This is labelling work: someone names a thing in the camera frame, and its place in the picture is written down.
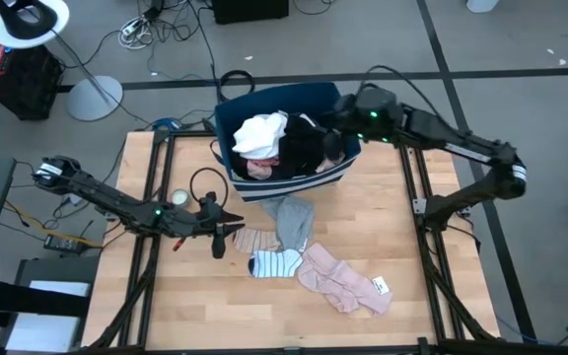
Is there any white power strip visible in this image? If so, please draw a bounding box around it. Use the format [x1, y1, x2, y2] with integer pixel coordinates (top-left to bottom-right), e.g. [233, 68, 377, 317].
[118, 14, 155, 50]

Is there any blue cable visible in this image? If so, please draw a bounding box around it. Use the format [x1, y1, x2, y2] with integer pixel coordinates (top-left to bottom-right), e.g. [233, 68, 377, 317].
[154, 116, 181, 132]

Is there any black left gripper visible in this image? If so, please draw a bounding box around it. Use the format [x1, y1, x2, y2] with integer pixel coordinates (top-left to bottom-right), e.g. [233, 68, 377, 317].
[195, 190, 246, 260]

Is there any navy white striped fabric bin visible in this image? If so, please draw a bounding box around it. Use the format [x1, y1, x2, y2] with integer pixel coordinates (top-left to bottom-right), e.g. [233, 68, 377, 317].
[213, 81, 363, 203]

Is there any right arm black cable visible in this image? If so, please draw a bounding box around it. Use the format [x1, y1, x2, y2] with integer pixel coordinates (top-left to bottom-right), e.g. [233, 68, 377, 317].
[360, 63, 446, 119]

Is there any light pink garment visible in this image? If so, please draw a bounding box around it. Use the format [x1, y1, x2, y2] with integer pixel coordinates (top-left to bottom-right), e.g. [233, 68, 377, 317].
[315, 151, 348, 175]
[246, 156, 281, 181]

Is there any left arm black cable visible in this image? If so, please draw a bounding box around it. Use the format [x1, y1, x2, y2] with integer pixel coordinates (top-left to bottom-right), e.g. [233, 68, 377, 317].
[188, 167, 230, 208]

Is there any white garment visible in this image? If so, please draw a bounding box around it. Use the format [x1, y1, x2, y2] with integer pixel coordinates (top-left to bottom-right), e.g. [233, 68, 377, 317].
[231, 110, 290, 162]

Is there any teal cloth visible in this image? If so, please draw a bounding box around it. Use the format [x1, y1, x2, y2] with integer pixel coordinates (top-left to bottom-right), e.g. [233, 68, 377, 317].
[296, 241, 394, 316]

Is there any white sock with teal stripes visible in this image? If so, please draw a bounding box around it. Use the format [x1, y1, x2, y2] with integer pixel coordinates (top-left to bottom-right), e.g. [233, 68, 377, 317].
[247, 248, 305, 279]

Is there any white floor object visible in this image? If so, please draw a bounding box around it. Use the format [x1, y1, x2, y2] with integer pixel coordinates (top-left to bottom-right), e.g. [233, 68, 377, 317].
[464, 0, 501, 15]

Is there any black power adapter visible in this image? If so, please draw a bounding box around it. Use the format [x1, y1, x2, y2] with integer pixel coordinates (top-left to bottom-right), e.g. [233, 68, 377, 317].
[42, 234, 86, 255]

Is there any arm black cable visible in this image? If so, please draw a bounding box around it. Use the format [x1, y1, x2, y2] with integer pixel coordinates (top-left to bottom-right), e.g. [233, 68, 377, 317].
[188, 167, 230, 208]
[360, 63, 446, 119]

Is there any black box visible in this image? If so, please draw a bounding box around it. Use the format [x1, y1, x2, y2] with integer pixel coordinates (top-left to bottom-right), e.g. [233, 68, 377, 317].
[211, 0, 290, 26]

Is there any white floor lamp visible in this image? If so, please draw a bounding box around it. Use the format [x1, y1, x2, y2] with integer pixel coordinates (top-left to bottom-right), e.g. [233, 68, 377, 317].
[0, 0, 124, 122]

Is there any grey garment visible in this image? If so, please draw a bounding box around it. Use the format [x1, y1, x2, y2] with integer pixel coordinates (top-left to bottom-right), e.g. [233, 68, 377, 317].
[258, 194, 317, 253]

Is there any black aluminium table frame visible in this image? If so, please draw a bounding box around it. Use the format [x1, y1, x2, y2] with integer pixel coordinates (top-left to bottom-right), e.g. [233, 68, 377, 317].
[86, 125, 500, 355]

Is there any black crate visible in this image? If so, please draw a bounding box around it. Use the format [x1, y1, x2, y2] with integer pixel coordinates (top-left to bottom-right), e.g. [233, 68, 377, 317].
[0, 42, 64, 122]

